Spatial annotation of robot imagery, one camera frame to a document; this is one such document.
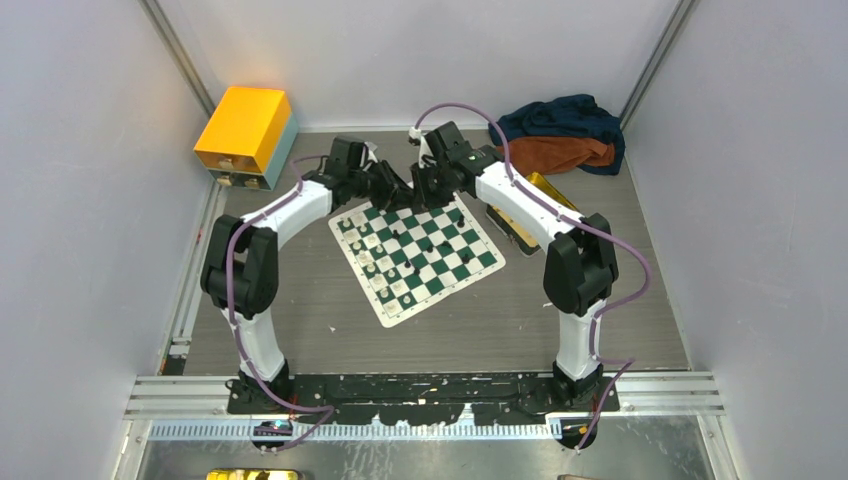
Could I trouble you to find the green white chess mat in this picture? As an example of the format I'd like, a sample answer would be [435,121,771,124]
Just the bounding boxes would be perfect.
[328,195,506,328]

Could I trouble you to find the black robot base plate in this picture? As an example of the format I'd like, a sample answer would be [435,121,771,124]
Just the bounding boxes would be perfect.
[225,372,620,426]

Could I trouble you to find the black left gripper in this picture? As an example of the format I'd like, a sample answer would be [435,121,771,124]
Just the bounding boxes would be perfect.
[350,160,415,214]

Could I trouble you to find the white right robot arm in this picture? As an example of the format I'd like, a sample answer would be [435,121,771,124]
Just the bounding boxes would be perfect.
[408,122,618,411]

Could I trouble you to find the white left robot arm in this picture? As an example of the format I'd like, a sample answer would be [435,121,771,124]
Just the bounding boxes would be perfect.
[200,136,414,413]

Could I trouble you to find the orange brown cloth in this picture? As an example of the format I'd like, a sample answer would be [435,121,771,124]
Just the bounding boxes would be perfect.
[508,136,616,176]

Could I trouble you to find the gold metal tin tray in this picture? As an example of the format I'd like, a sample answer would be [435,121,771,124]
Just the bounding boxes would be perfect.
[475,165,583,252]

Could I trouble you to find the yellow teal drawer box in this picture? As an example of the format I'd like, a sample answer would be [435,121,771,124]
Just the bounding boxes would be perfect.
[194,86,300,191]

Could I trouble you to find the aluminium wall rail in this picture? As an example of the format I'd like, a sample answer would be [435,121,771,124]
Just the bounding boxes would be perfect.
[138,0,216,118]
[620,0,700,130]

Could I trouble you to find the dark blue cloth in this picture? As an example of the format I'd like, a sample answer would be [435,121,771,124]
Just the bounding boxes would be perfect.
[488,94,626,176]

